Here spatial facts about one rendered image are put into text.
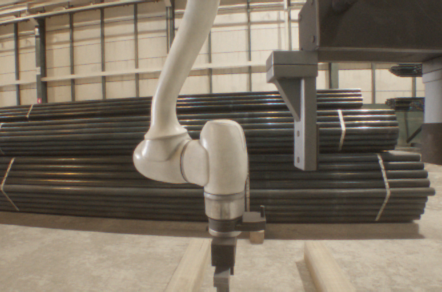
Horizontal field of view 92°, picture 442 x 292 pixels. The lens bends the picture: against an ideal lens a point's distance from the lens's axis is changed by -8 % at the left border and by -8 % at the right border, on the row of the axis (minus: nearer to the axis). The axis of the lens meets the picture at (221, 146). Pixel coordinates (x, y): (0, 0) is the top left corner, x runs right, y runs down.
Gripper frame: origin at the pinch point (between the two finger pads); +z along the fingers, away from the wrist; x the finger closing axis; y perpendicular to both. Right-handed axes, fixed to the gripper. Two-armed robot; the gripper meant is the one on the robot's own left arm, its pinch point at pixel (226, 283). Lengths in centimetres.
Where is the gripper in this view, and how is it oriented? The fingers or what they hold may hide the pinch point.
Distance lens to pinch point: 62.6
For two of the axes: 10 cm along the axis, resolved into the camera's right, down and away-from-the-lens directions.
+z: 0.2, 10.0, 0.7
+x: -1.2, 0.7, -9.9
